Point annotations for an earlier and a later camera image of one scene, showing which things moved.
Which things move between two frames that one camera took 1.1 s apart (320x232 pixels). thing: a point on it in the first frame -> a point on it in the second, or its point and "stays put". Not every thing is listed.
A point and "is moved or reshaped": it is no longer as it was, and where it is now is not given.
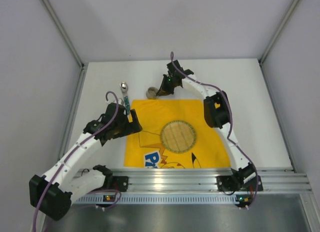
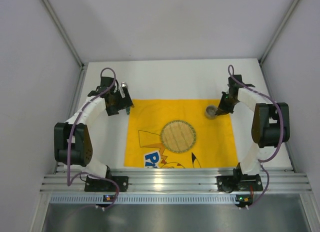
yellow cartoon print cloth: [175, 134] stays put
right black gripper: [169, 84] -> [225, 105]
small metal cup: [151, 92] is moved or reshaped
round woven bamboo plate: [178, 136] stays put
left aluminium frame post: [62, 29] stays put
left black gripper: [130, 124] -> [119, 104]
